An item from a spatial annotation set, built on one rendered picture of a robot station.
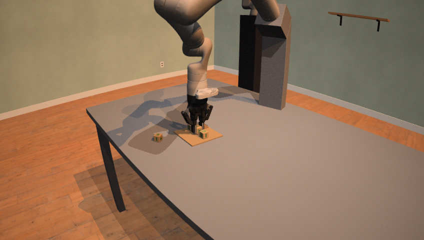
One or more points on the orange flat mat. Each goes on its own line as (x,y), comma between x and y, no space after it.
(195,139)

